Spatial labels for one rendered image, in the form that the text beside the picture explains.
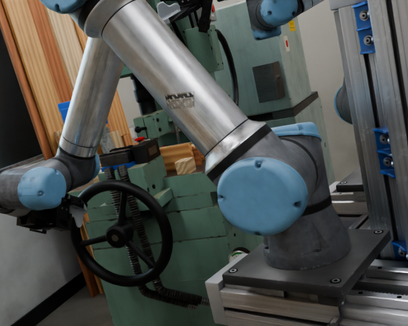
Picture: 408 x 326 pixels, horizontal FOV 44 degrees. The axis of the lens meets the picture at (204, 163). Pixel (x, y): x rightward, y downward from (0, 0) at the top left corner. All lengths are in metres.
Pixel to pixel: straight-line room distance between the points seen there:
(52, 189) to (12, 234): 2.04
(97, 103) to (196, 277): 0.70
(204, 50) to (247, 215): 1.03
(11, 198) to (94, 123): 0.20
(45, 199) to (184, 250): 0.63
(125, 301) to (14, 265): 1.43
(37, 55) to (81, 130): 2.15
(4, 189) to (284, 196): 0.51
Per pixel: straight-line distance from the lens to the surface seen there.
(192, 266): 1.47
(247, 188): 0.67
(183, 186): 1.39
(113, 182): 1.26
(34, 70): 3.05
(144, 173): 1.31
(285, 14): 1.18
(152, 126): 1.51
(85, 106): 0.96
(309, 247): 0.84
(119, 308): 1.64
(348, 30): 0.98
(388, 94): 0.91
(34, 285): 3.07
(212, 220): 1.39
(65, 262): 3.26
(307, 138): 0.82
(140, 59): 0.73
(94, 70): 0.94
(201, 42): 1.66
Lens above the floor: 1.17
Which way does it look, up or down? 10 degrees down
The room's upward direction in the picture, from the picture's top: 13 degrees counter-clockwise
